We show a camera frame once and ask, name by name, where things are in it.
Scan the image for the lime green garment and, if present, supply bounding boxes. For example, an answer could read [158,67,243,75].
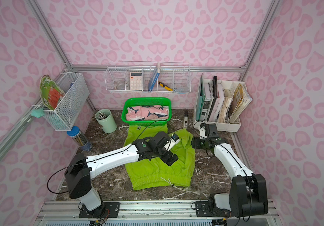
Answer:
[125,129,195,191]

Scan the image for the pink shark print shorts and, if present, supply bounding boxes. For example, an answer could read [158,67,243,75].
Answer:
[126,105,170,121]

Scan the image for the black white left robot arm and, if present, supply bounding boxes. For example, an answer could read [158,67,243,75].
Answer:
[64,131,180,211]

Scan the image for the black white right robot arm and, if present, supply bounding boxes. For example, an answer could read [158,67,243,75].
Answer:
[191,122,269,219]

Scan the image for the black remote control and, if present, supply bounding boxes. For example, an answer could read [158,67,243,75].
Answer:
[183,109,188,129]

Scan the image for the white file organizer rack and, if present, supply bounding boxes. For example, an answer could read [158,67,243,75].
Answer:
[193,78,246,132]

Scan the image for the dark green folder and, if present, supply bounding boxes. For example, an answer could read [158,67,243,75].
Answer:
[195,76,205,121]

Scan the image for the brown paper envelopes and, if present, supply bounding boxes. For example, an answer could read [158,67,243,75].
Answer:
[229,83,253,123]

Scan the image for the green plastic basket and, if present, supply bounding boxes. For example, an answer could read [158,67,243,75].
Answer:
[121,97,172,126]

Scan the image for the mint green cup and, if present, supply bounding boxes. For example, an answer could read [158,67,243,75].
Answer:
[95,109,117,134]

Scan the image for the yellow utility knife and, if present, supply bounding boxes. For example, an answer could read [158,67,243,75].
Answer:
[158,82,173,91]

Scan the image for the small glass dish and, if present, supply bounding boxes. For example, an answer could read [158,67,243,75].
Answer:
[115,81,126,90]

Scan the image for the blue book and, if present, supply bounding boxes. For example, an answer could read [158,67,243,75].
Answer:
[148,63,160,91]

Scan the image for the pink calculator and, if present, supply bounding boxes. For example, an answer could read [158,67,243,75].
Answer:
[130,72,143,90]

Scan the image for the blue lid pencil jar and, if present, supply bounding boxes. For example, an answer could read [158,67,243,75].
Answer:
[66,126,92,152]

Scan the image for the green red paper packet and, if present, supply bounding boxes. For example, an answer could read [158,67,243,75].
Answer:
[39,75,65,110]

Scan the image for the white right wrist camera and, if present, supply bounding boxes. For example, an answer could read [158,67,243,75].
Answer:
[199,124,207,138]

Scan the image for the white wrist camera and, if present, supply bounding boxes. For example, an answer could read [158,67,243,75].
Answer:
[199,124,207,138]
[164,133,180,151]

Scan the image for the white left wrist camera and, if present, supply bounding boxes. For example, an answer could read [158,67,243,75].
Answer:
[164,133,180,151]

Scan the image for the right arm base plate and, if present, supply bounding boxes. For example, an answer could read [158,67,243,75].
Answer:
[191,201,233,218]

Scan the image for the clear wire wall shelf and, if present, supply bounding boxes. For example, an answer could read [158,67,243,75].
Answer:
[104,62,192,93]

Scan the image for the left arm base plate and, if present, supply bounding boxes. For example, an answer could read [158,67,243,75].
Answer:
[79,202,121,219]

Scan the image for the white mesh wall basket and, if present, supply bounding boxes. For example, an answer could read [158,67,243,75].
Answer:
[43,72,89,131]

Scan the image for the mint green wall hook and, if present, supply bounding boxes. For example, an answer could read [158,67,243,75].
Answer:
[31,108,45,118]

